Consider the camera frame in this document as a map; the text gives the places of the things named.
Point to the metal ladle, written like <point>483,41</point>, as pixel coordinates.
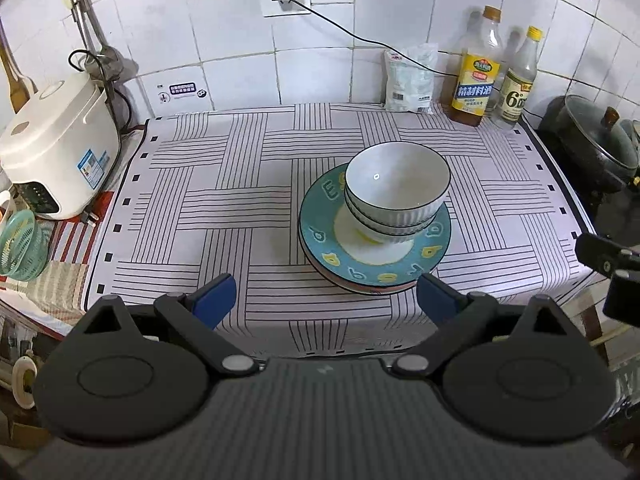
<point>107,57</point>

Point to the beige checked cloth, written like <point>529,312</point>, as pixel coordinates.
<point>57,287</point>

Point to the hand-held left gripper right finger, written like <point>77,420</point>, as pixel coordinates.
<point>437,300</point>

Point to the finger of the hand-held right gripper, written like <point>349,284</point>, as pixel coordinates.
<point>600,252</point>

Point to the green plastic basket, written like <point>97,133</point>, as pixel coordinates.
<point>22,247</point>

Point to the yellow label cooking wine bottle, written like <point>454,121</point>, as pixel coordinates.
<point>475,90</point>

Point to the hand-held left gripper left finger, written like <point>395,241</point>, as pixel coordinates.
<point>215,300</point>

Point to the white plate with bunny print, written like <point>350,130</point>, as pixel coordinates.
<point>334,279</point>

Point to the white rice cooker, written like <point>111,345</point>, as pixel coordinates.
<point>55,140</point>

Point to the white ribbed bowl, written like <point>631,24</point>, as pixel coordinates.
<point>360,218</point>
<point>372,238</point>
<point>395,180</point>

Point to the blue plate with egg print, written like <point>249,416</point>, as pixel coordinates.
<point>320,220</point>

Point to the white salt bag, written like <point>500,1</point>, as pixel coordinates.
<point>410,80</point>

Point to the red striped cloth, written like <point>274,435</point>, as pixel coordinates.
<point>75,240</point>

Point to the small wall sticker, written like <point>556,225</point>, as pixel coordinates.
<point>181,91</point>

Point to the clear vinegar bottle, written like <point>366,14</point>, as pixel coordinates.
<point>520,95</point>

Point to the striped white tablecloth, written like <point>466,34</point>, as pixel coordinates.
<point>225,185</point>

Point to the wooden spatula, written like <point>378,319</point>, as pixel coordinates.
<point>17,87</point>

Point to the dark pot with glass lid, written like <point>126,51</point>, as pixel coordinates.
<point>590,140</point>

